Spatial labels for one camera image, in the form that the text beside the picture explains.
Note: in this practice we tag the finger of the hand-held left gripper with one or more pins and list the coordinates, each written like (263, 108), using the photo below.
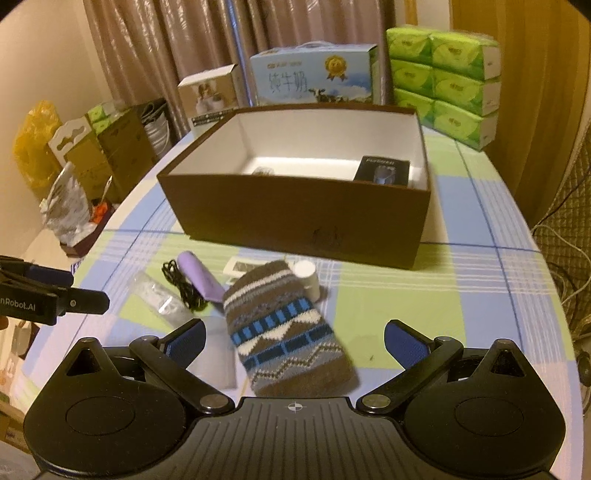
(51, 275)
(85, 300)

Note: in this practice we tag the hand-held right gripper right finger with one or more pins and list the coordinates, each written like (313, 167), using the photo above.
(406, 341)

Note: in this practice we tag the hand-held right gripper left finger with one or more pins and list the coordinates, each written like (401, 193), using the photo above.
(184, 340)

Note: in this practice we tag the clear bag of cotton swabs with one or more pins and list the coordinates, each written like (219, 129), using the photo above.
(159, 295)

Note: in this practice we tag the patterned knitted pouch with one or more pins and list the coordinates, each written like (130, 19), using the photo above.
(286, 332)

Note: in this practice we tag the small white bottle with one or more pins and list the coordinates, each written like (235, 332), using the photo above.
(308, 274)

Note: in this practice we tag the brown cardboard storage box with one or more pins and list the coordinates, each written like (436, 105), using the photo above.
(286, 221)

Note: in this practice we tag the white plastic bag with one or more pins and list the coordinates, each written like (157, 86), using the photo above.
(62, 203)

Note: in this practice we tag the small white card packet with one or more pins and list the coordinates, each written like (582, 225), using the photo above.
(240, 268)

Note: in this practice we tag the cardboard box with white hanger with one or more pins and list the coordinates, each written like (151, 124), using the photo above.
(81, 152)

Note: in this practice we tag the yellow plastic bag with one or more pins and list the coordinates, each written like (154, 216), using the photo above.
(34, 147)

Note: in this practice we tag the green tissue box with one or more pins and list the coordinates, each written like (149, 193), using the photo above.
(102, 115)

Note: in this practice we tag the black shaver box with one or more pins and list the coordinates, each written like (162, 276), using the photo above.
(392, 167)

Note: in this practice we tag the silver metal pot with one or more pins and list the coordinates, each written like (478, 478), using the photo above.
(157, 127)

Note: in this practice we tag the small grey object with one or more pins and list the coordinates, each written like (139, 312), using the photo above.
(263, 171)

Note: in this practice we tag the quilted brown cushion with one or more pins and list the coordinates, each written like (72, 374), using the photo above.
(570, 203)

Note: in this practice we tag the small white photo box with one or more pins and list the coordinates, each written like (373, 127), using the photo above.
(207, 94)

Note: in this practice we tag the beige curtain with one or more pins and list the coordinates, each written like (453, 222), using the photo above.
(175, 41)

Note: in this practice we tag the stack of green tissue packs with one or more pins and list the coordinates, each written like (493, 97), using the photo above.
(443, 78)

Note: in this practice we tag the blue milk carton box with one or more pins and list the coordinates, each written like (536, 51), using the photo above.
(304, 74)

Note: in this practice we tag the wooden door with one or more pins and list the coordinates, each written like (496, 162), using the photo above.
(517, 69)

